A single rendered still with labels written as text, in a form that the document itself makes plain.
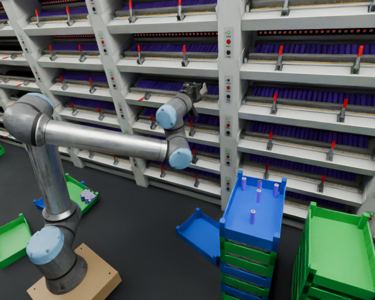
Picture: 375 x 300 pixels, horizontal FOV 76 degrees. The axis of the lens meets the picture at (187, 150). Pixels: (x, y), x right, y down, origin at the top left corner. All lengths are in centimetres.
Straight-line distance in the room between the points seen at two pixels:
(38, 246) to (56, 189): 24
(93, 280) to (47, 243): 29
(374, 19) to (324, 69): 20
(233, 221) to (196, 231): 60
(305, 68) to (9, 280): 183
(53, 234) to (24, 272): 55
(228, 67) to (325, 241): 80
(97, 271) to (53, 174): 53
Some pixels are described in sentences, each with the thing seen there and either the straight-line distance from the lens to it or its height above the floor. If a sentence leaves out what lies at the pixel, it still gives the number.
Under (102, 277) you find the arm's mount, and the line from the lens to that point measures 136.
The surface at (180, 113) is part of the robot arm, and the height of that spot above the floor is 82.
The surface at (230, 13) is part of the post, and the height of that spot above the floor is 114.
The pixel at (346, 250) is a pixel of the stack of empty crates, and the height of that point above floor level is 40.
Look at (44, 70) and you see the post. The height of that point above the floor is 85.
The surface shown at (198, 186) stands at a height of 14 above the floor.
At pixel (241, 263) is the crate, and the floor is 35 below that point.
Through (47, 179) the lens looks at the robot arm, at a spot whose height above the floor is 62.
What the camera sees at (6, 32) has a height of 111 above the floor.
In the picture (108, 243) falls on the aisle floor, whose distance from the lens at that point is 165.
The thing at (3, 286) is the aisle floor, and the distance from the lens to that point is 180.
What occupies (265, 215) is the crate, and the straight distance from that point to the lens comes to 102.
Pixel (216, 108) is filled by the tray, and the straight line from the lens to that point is 123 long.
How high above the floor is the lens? 125
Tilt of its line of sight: 34 degrees down
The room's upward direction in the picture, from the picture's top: 6 degrees counter-clockwise
